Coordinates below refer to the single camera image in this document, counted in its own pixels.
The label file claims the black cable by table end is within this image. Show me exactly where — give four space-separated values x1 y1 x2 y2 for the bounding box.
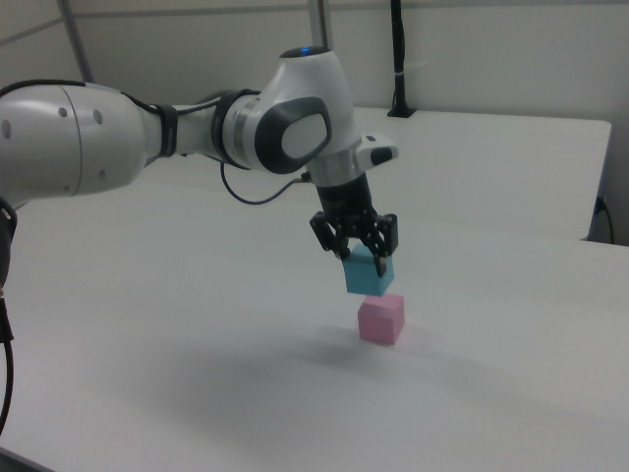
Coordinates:
595 195 616 244

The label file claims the blue cube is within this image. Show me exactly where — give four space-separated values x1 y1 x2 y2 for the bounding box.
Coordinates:
342 245 397 297

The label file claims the blue gripper cable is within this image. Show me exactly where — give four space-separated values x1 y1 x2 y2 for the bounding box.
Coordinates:
218 160 314 206

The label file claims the grey partition post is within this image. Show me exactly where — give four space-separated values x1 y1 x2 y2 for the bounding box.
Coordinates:
308 0 334 51

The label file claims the black camera pole with base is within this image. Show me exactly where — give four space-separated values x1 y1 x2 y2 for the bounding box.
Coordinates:
386 0 419 119

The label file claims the pink cube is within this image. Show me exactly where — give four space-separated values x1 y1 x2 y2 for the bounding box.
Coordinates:
357 293 406 345

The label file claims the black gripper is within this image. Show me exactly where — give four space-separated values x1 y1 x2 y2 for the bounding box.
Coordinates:
309 172 400 276

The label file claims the thick black base cable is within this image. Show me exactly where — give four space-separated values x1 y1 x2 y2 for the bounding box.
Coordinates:
0 287 17 437

